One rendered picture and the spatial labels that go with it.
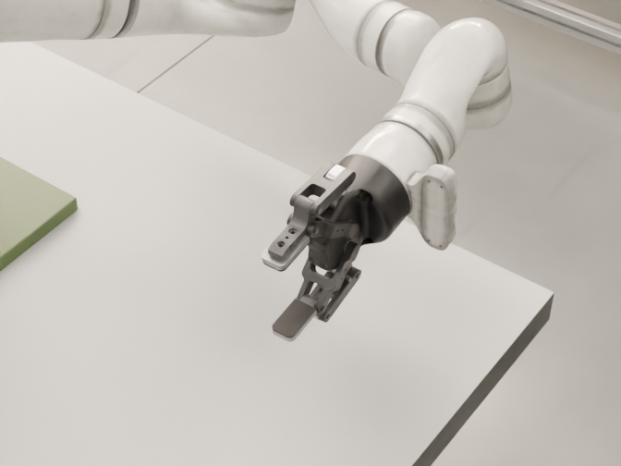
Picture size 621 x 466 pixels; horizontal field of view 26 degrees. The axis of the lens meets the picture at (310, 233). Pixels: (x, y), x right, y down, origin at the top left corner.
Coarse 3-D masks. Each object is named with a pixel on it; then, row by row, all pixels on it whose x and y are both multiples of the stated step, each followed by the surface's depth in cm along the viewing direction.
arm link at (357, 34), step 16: (320, 0) 134; (336, 0) 133; (352, 0) 132; (368, 0) 132; (384, 0) 132; (320, 16) 135; (336, 16) 133; (352, 16) 132; (368, 16) 130; (384, 16) 129; (336, 32) 133; (352, 32) 131; (368, 32) 130; (352, 48) 132; (368, 48) 130; (368, 64) 132
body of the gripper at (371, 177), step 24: (360, 168) 113; (384, 168) 114; (360, 192) 112; (384, 192) 113; (336, 216) 111; (360, 216) 114; (384, 216) 113; (312, 240) 111; (336, 240) 112; (360, 240) 116; (336, 264) 114
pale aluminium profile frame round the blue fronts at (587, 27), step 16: (480, 0) 277; (496, 0) 274; (512, 0) 272; (528, 0) 270; (544, 0) 270; (528, 16) 272; (544, 16) 270; (560, 16) 267; (576, 16) 266; (592, 16) 266; (576, 32) 267; (592, 32) 264; (608, 32) 262; (608, 48) 264
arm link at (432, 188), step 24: (360, 144) 116; (384, 144) 115; (408, 144) 115; (408, 168) 115; (432, 168) 112; (408, 192) 115; (432, 192) 113; (456, 192) 113; (432, 216) 115; (456, 216) 116; (432, 240) 117
